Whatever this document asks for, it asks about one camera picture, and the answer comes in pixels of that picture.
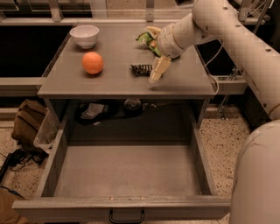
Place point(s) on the grey open drawer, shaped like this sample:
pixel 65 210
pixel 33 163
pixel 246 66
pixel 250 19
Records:
pixel 123 166

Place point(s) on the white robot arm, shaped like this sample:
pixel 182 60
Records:
pixel 256 188

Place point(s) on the clear plastic bin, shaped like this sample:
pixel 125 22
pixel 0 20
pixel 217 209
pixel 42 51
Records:
pixel 46 134

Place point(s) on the dark bag with paper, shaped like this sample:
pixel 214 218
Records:
pixel 95 112

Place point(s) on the black drawer handle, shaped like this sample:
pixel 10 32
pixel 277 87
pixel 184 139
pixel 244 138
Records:
pixel 125 217

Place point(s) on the black rxbar chocolate wrapper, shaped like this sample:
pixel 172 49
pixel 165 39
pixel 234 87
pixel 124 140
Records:
pixel 142 70

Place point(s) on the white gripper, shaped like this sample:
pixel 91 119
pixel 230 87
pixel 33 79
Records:
pixel 167 40

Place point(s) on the orange fruit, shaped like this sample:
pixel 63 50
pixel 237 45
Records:
pixel 92 62

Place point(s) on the brown backpack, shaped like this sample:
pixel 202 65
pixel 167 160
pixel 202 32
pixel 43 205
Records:
pixel 28 120

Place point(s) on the dark round can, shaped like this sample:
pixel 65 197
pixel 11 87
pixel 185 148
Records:
pixel 132 107

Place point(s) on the green chip bag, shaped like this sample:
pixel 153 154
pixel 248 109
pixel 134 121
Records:
pixel 146 38

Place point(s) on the white ceramic bowl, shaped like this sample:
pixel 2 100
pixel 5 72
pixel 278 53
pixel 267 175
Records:
pixel 85 36

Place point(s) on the grey counter cabinet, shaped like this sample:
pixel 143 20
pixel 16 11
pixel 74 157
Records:
pixel 184 86

